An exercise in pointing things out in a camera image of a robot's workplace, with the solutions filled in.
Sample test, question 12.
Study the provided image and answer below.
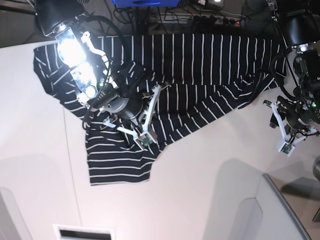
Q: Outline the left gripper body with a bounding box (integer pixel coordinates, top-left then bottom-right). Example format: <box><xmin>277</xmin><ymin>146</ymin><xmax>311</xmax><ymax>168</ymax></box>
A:
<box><xmin>277</xmin><ymin>99</ymin><xmax>318</xmax><ymax>137</ymax></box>

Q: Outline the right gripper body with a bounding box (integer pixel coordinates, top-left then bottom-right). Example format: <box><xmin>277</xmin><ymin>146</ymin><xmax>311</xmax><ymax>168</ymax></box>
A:
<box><xmin>100</xmin><ymin>93</ymin><xmax>153</xmax><ymax>125</ymax></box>

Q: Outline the navy white striped t-shirt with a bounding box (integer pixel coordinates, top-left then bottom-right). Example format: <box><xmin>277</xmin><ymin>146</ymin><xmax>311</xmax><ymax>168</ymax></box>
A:
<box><xmin>33</xmin><ymin>33</ymin><xmax>287</xmax><ymax>186</ymax></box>

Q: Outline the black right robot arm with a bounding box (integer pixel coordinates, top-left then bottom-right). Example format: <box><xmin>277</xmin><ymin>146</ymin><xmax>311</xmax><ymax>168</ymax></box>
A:
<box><xmin>31</xmin><ymin>0</ymin><xmax>156</xmax><ymax>125</ymax></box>

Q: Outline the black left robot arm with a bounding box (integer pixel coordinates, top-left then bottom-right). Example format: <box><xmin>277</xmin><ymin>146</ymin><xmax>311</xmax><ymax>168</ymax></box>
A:
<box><xmin>266</xmin><ymin>0</ymin><xmax>320</xmax><ymax>139</ymax></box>

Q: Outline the blue box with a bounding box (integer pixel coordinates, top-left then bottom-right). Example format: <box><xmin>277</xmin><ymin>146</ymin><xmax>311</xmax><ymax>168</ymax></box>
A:
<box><xmin>111</xmin><ymin>0</ymin><xmax>180</xmax><ymax>8</ymax></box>

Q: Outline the white power strip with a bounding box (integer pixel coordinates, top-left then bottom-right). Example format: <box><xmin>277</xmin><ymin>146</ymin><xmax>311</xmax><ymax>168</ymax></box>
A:
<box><xmin>149</xmin><ymin>12</ymin><xmax>249</xmax><ymax>27</ymax></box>

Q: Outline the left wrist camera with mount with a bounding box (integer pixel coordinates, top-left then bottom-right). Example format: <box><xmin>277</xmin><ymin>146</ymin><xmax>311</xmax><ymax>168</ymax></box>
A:
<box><xmin>263</xmin><ymin>97</ymin><xmax>320</xmax><ymax>157</ymax></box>

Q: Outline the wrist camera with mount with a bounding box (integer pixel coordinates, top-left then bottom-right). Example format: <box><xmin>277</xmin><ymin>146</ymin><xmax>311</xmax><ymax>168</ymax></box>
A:
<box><xmin>263</xmin><ymin>97</ymin><xmax>320</xmax><ymax>157</ymax></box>
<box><xmin>104</xmin><ymin>83</ymin><xmax>169</xmax><ymax>150</ymax></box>

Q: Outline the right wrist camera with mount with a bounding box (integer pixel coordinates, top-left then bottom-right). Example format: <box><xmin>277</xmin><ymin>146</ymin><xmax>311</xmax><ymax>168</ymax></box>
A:
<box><xmin>104</xmin><ymin>83</ymin><xmax>169</xmax><ymax>150</ymax></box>

